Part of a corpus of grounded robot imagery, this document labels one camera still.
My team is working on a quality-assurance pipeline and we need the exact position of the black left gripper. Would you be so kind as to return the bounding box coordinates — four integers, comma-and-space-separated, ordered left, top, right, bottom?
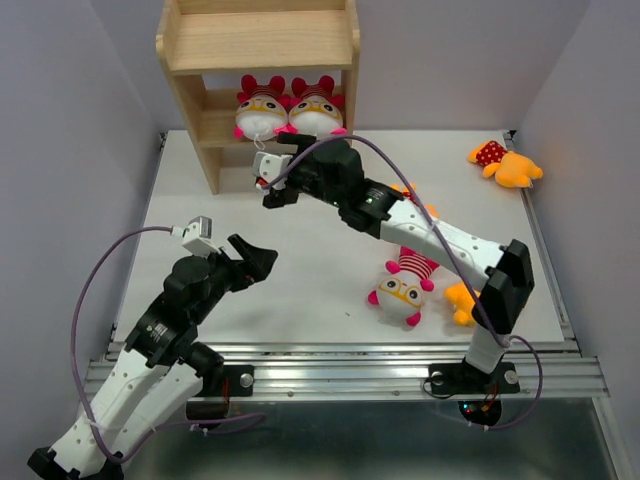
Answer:
194, 233, 279, 321

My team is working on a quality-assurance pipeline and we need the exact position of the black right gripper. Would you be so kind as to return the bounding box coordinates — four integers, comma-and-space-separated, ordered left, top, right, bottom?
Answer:
263, 132, 345, 210

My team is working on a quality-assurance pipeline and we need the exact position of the white pink striped plush toy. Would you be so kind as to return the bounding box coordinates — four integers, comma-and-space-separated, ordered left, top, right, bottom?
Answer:
233, 74, 291, 144

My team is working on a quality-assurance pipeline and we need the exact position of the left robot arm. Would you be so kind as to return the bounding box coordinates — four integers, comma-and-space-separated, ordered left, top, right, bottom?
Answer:
27, 223, 278, 479

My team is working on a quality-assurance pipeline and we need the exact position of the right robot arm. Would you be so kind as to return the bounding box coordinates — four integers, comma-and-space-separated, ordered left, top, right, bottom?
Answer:
252, 133, 535, 399

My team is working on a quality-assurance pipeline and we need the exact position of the wooden shelf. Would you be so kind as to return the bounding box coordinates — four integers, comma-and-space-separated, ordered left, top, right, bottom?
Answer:
156, 1, 361, 193

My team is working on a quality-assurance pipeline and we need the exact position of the orange plush toy polka-dot dress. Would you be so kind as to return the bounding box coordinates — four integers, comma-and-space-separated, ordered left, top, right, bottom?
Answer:
391, 184, 439, 218

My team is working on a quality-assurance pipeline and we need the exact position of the orange plush toy face down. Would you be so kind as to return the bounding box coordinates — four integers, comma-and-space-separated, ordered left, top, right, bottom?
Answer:
444, 282, 476, 327

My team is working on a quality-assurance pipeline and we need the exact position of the far orange plush toy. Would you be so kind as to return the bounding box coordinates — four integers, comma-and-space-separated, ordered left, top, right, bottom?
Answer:
467, 140, 544, 188

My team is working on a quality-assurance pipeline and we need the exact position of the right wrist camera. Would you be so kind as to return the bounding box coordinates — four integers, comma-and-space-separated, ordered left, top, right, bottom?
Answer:
252, 151, 293, 194

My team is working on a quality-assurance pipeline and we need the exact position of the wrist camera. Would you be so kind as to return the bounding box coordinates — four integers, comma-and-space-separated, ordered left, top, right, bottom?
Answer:
170, 216, 219, 258
252, 151, 293, 194

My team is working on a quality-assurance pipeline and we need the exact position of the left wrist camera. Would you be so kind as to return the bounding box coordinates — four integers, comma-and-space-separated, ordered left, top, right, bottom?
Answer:
170, 216, 219, 258

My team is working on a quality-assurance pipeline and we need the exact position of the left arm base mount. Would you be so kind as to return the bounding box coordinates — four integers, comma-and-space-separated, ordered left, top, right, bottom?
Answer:
185, 364, 255, 421

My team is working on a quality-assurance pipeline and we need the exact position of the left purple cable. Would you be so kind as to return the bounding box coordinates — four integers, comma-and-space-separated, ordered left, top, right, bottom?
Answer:
71, 226, 267, 464

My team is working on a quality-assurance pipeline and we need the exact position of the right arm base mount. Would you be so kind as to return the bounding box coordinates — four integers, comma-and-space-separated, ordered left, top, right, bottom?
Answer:
422, 362, 521, 430

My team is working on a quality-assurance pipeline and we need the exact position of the aluminium rail base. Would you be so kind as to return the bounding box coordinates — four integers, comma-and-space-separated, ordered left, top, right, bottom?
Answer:
82, 130, 611, 401

